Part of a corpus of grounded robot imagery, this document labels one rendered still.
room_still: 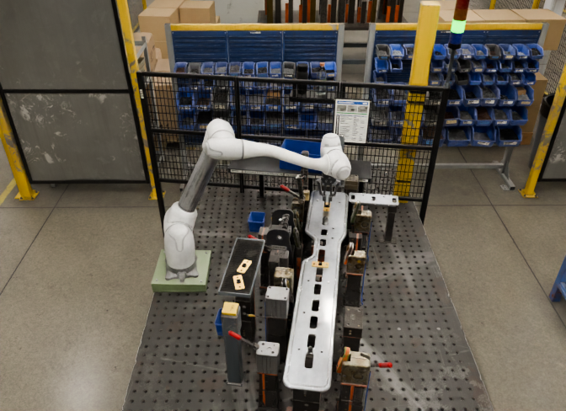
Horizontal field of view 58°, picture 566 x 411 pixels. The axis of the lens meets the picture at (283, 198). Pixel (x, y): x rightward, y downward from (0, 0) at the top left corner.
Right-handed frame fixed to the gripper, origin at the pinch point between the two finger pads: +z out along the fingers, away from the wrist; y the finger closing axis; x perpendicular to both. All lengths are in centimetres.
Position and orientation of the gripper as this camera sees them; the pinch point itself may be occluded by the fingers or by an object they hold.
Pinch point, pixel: (327, 200)
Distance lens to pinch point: 288.7
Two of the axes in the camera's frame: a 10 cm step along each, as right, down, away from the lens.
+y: 9.9, 0.8, -1.1
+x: 1.4, -5.6, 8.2
